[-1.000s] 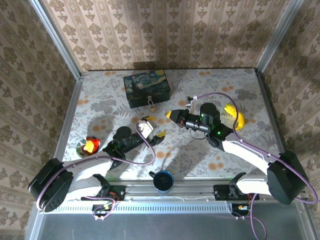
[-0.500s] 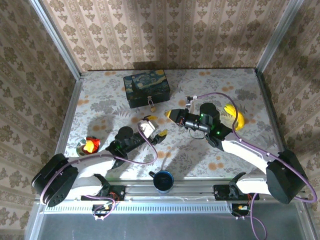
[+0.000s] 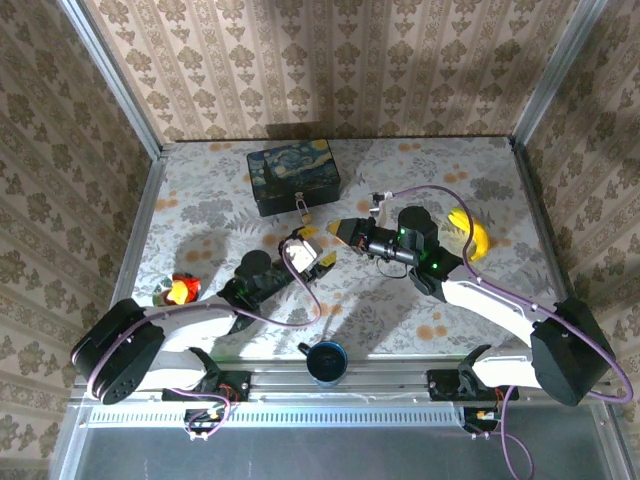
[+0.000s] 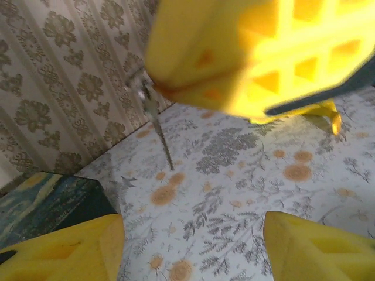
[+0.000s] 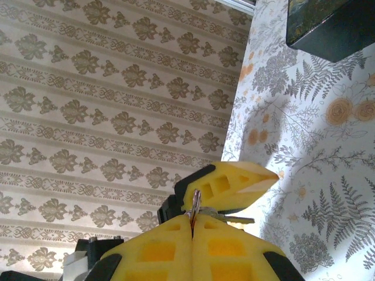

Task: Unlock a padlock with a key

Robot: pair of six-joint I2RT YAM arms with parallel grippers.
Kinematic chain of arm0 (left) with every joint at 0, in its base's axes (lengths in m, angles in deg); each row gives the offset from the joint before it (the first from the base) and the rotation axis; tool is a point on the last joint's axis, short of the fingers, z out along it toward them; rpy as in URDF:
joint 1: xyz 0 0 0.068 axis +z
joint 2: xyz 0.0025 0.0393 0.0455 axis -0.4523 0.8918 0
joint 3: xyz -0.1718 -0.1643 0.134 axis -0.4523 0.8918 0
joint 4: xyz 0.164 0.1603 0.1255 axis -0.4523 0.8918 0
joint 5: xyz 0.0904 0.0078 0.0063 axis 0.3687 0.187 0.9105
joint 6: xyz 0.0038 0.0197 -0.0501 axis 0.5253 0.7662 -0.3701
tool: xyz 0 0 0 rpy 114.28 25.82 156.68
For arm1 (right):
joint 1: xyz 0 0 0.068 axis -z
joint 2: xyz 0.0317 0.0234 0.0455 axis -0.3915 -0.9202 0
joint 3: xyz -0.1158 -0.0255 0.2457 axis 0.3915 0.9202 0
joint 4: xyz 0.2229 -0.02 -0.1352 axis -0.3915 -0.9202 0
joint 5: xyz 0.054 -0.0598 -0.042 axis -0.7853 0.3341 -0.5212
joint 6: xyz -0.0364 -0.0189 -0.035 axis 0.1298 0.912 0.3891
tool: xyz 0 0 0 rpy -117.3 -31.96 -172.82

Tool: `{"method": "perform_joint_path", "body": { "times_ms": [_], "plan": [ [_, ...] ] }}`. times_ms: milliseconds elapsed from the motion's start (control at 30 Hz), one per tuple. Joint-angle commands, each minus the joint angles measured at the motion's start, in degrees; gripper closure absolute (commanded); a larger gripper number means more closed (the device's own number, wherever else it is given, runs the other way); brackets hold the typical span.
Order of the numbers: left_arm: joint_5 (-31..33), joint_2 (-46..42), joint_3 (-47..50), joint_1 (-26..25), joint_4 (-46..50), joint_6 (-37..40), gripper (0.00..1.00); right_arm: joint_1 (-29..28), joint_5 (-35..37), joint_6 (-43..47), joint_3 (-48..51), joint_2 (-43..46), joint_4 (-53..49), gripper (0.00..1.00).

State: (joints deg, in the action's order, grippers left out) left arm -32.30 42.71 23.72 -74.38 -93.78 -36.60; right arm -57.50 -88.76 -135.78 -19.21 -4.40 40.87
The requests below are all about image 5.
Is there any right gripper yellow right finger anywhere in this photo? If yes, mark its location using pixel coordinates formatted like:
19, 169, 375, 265
192, 214, 306, 281

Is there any aluminium frame post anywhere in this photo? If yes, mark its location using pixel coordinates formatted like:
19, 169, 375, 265
215, 0, 256, 15

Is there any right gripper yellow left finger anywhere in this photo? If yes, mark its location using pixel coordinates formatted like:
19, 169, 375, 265
87, 215, 193, 281

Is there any silver key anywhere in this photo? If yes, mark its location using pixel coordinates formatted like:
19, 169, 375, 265
202, 206, 254, 227

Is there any silver key ring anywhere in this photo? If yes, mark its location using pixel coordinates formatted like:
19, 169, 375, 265
189, 189, 203, 228

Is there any blue starry painted box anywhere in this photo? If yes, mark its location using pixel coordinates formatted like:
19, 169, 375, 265
285, 0, 375, 63

